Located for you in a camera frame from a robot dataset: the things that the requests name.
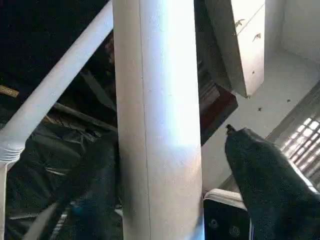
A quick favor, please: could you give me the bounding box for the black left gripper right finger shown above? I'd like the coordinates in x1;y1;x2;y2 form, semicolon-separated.
223;124;320;240

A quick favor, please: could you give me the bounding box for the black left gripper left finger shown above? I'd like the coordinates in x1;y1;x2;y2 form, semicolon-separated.
24;133;124;240

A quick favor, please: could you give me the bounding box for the white plastic table leg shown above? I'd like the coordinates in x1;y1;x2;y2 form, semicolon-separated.
0;0;115;166
112;0;205;240

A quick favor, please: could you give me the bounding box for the beige window curtain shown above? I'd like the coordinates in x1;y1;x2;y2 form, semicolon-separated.
276;114;320;195

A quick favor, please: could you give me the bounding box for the black mat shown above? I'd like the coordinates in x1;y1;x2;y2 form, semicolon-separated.
0;118;122;240

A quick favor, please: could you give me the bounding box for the dark brown furniture panel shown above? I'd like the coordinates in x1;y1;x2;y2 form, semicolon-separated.
199;80;239;147

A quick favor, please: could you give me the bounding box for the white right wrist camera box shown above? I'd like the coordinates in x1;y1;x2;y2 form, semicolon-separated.
202;188;252;240

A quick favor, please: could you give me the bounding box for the white cupboard with handles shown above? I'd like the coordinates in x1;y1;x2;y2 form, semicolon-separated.
203;0;267;99

